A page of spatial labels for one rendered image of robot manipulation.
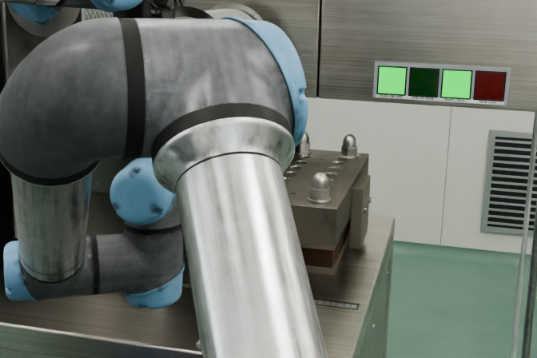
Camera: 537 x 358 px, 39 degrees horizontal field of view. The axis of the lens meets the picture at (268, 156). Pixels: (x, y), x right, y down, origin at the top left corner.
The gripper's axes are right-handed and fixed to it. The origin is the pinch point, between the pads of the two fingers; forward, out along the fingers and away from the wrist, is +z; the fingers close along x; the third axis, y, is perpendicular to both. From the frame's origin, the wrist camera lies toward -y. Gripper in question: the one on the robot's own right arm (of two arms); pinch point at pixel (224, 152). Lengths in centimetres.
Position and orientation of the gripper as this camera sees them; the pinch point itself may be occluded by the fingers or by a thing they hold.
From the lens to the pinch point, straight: 124.1
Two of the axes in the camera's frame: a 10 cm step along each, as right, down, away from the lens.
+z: 2.5, -2.2, 9.4
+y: 0.2, -9.7, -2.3
